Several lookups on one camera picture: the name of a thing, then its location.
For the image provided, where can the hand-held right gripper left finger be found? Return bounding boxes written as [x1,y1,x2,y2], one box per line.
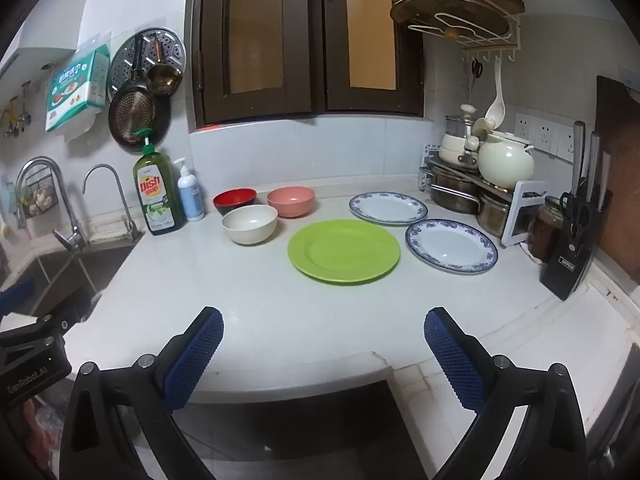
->
[59,306,224,480]

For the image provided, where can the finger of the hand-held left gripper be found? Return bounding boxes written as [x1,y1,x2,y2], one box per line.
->
[0,279,37,317]
[42,287,104,335]

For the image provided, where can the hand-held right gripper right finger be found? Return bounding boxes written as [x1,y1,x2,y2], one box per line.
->
[424,307,588,480]

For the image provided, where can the blue floral plate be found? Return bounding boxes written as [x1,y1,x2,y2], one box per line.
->
[405,218,499,276]
[348,191,429,226]

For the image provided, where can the red bowl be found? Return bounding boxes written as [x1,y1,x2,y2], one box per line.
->
[213,188,258,217]

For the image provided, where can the pink bowl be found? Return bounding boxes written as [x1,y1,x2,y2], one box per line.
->
[267,186,316,219]

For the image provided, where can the steel sink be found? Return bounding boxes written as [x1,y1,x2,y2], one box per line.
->
[0,245,136,321]

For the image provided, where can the large steel faucet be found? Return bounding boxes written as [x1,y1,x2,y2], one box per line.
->
[15,156,86,252]

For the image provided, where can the small steel faucet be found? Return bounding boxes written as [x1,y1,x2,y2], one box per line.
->
[82,163,146,243]

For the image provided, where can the green dish soap bottle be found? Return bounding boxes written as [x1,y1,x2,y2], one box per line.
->
[132,130,188,237]

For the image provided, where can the deep steel pot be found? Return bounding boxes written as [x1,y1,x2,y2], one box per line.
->
[477,191,516,239]

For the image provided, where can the cream bowl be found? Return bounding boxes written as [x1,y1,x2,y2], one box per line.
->
[222,204,278,246]

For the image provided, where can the black knife block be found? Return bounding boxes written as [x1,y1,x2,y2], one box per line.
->
[539,190,613,302]

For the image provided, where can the green plate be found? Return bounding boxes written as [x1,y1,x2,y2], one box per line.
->
[287,219,401,285]

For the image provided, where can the glass jar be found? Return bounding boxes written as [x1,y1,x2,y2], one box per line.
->
[527,196,566,263]

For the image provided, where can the white pump bottle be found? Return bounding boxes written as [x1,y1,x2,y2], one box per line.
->
[173,158,205,223]

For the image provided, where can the wide steel pot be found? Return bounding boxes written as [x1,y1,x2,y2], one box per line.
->
[425,167,483,214]

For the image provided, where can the white pot rack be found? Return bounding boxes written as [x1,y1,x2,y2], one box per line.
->
[419,144,548,250]

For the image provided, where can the small hanging utensils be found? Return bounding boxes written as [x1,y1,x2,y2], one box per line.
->
[2,80,33,138]

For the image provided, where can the black kitchen scissors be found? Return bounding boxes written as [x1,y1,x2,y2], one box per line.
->
[559,191,593,241]

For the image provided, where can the cream casserole pot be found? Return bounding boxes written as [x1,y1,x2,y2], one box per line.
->
[472,117,536,186]

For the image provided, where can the cream saucepan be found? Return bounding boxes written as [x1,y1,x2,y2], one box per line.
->
[440,130,483,167]

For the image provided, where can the green tissue pack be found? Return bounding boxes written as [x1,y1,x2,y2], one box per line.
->
[45,43,111,141]

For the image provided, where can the glass pot lid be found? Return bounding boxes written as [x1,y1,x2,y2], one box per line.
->
[445,104,481,139]

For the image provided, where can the brass ladle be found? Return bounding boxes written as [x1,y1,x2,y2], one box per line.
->
[146,32,183,96]

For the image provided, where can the white soup ladle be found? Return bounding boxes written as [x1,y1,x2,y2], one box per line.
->
[484,57,507,128]

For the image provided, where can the round steel steamer tray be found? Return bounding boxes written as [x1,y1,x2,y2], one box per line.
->
[108,26,187,106]

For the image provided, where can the wire sponge basket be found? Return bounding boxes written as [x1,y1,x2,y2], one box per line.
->
[17,170,58,218]

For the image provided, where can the steel handled knife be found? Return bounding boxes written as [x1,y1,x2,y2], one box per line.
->
[585,131,601,201]
[597,151,612,206]

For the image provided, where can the white wire wall rack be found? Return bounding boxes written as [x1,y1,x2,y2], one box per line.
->
[380,0,526,64]

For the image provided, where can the dark wooden window frame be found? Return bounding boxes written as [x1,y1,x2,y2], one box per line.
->
[185,0,426,133]

